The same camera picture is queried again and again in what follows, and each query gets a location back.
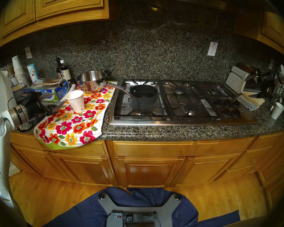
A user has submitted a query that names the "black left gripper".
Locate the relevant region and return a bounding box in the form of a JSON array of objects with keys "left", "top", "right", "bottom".
[{"left": 22, "top": 91, "right": 66, "bottom": 122}]

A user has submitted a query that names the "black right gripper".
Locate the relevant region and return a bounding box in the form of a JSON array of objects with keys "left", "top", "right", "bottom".
[{"left": 245, "top": 70, "right": 275, "bottom": 99}]

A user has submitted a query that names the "large white paper cup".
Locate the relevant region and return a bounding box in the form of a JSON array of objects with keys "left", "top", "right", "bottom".
[{"left": 65, "top": 90, "right": 85, "bottom": 113}]

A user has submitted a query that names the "small white paper cup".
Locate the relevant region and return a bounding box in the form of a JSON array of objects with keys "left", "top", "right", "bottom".
[{"left": 271, "top": 102, "right": 284, "bottom": 120}]

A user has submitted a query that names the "blue patterned paper cup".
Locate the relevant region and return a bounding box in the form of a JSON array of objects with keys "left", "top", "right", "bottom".
[{"left": 27, "top": 64, "right": 39, "bottom": 83}]

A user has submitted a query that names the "white cup with wooden utensils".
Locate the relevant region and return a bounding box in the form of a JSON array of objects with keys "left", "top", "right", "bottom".
[{"left": 5, "top": 64, "right": 19, "bottom": 85}]

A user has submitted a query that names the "stainless steel stock pot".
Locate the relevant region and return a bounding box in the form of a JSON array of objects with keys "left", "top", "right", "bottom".
[{"left": 70, "top": 70, "right": 112, "bottom": 94}]

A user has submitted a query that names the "blue foodservice foil box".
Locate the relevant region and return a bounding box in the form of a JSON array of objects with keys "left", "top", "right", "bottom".
[{"left": 24, "top": 78, "right": 70, "bottom": 102}]

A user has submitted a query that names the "folded striped dish cloth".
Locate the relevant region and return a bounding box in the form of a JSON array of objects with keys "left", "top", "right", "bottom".
[{"left": 237, "top": 92, "right": 265, "bottom": 111}]

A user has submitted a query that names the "dark bottle with white label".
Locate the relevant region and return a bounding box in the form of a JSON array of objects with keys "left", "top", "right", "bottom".
[{"left": 59, "top": 60, "right": 72, "bottom": 80}]

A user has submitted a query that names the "slim dark glass bottle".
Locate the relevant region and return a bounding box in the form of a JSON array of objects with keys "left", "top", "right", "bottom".
[{"left": 56, "top": 57, "right": 62, "bottom": 79}]

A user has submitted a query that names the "dark patterned bowl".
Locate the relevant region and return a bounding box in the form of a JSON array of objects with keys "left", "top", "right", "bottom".
[{"left": 12, "top": 84, "right": 27, "bottom": 102}]

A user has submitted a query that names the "floral kitchen towel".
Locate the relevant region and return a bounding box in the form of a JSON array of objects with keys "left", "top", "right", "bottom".
[{"left": 34, "top": 81, "right": 116, "bottom": 150}]

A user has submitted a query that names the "stack of white paper cups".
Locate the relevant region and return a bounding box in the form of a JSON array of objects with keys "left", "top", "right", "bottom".
[{"left": 12, "top": 56, "right": 30, "bottom": 85}]

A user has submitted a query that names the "white paper towel roll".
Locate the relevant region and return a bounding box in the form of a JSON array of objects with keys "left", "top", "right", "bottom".
[{"left": 0, "top": 70, "right": 18, "bottom": 116}]

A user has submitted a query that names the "wooden upper cabinet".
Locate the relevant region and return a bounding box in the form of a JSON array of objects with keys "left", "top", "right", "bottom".
[
  {"left": 233, "top": 10, "right": 284, "bottom": 59},
  {"left": 0, "top": 0, "right": 109, "bottom": 54}
]

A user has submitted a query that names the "stainless steel gas cooktop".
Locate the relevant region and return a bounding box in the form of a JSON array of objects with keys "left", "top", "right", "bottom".
[{"left": 108, "top": 79, "right": 259, "bottom": 126}]

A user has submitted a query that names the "blue moving blanket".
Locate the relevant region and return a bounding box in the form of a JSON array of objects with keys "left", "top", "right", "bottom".
[{"left": 42, "top": 188, "right": 241, "bottom": 227}]

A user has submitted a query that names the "wooden lower cabinet run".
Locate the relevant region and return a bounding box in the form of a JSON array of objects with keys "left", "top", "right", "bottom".
[{"left": 7, "top": 126, "right": 284, "bottom": 210}]

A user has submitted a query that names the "grey power strip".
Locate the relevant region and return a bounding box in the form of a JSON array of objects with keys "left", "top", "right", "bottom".
[{"left": 111, "top": 211, "right": 158, "bottom": 220}]

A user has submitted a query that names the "white wall power outlet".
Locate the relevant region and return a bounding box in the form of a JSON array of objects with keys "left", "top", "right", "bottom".
[{"left": 208, "top": 42, "right": 218, "bottom": 57}]

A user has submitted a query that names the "black saucepan with steel handle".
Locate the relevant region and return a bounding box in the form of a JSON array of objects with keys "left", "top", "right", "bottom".
[{"left": 106, "top": 82, "right": 158, "bottom": 113}]

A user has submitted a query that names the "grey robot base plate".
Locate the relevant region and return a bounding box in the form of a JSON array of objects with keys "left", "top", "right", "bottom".
[{"left": 98, "top": 193, "right": 181, "bottom": 227}]

